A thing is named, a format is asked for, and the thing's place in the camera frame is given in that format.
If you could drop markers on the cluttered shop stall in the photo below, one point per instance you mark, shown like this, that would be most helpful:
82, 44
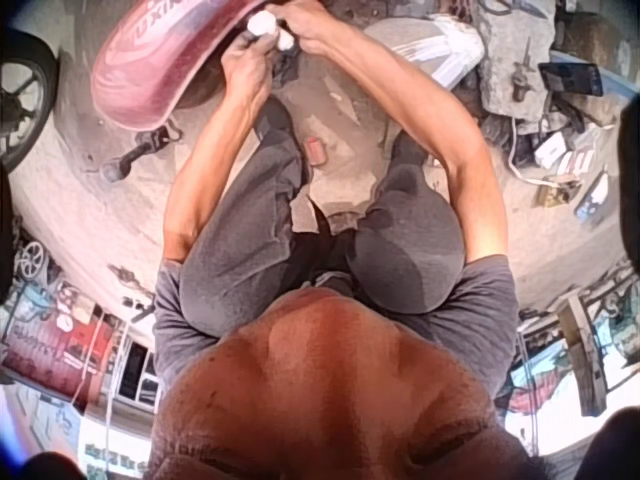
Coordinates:
65, 340

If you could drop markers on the black phone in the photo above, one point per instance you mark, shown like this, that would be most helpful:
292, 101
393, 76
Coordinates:
570, 78

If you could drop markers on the grey stone slab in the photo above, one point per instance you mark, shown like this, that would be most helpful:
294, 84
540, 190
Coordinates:
510, 45

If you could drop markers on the person's right hand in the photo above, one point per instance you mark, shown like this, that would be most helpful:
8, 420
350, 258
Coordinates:
305, 22

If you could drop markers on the red motorcycle fender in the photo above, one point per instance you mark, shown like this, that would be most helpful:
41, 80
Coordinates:
160, 65

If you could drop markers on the black motorcycle wheel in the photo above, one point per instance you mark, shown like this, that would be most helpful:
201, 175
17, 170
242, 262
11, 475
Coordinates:
25, 95

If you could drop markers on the red and white packet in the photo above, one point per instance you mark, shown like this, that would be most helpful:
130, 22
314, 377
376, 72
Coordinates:
575, 161

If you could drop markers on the black metal tool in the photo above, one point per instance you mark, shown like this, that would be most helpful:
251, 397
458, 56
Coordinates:
137, 149

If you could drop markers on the person's left hand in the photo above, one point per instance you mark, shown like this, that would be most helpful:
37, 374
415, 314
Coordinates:
247, 65

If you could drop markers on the person's legs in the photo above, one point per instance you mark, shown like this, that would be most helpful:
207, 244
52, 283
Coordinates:
250, 240

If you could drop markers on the brown small box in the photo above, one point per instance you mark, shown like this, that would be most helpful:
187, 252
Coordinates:
552, 195

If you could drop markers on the wooden post with clutter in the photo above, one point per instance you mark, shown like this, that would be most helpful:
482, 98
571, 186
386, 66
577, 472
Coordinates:
585, 350

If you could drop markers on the white small box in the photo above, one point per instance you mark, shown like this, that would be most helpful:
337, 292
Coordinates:
550, 149

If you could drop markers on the white rag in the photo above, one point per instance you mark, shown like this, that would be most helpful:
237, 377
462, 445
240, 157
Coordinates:
262, 22

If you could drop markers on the dark metal chisel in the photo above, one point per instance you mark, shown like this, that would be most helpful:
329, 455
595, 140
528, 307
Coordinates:
521, 82

